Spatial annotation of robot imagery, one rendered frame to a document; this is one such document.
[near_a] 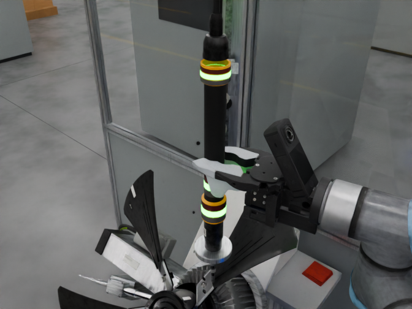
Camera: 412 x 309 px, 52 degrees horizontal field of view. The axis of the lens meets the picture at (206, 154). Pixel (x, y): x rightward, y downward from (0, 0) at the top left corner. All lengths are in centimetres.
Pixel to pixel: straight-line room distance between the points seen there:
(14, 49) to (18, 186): 321
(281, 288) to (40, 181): 259
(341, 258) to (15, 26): 563
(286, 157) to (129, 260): 77
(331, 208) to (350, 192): 3
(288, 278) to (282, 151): 102
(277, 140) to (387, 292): 25
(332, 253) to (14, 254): 213
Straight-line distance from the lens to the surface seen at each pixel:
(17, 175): 385
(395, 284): 64
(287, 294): 153
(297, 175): 61
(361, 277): 67
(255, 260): 89
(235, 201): 123
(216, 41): 58
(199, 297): 100
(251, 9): 141
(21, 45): 661
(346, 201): 60
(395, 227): 60
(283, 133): 60
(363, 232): 61
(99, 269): 282
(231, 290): 110
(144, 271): 123
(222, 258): 78
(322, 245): 165
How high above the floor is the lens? 202
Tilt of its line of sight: 32 degrees down
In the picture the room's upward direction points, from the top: straight up
